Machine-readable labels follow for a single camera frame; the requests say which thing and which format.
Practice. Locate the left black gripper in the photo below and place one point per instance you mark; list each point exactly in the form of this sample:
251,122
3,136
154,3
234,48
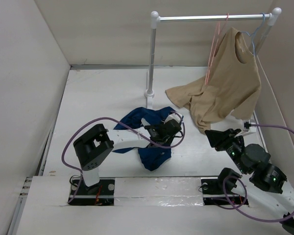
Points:
168,141

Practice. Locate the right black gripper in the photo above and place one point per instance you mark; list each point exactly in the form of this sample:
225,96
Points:
219,138

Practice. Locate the blue t shirt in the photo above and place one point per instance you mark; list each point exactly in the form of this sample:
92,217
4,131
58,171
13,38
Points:
152,155

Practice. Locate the pink wire hanger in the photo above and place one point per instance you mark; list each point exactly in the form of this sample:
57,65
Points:
215,41

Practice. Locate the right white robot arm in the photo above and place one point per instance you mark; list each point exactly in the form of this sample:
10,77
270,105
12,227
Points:
258,179

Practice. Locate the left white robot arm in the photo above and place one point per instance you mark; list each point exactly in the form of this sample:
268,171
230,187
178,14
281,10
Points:
95,145

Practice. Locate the beige t shirt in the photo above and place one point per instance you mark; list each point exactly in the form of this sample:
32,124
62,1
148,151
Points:
232,86

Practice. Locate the white metal clothes rack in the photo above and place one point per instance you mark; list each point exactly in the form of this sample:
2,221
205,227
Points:
269,19

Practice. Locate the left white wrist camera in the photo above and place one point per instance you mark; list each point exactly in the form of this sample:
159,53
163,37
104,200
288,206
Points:
174,116

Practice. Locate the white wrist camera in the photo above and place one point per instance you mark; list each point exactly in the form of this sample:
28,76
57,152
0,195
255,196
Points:
174,116
247,128

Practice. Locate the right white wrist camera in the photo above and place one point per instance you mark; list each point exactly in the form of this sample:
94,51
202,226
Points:
247,128

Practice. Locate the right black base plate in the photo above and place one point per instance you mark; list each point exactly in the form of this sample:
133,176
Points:
213,194

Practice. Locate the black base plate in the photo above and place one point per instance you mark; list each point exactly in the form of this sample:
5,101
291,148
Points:
213,194
101,194

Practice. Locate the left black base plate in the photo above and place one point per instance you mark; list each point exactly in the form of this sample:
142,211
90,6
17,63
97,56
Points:
101,194

